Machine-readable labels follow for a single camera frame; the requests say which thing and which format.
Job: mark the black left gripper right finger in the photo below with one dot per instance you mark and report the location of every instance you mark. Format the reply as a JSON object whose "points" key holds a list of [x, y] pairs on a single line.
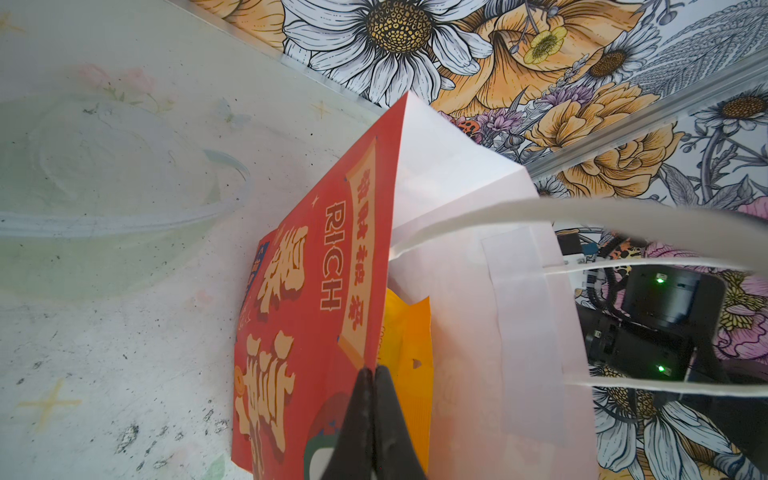
{"points": [[394, 455]]}

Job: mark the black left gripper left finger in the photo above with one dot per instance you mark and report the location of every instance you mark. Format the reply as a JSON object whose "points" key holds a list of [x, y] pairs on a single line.
{"points": [[352, 458]]}

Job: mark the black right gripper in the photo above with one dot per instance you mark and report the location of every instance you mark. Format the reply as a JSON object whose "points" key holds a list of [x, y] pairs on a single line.
{"points": [[648, 311]]}

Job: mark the clear plastic bowl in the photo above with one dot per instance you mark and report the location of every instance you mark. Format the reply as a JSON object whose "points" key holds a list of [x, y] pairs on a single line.
{"points": [[100, 197]]}

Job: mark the red white paper bag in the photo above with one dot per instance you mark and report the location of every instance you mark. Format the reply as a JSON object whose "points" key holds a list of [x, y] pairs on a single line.
{"points": [[436, 258]]}

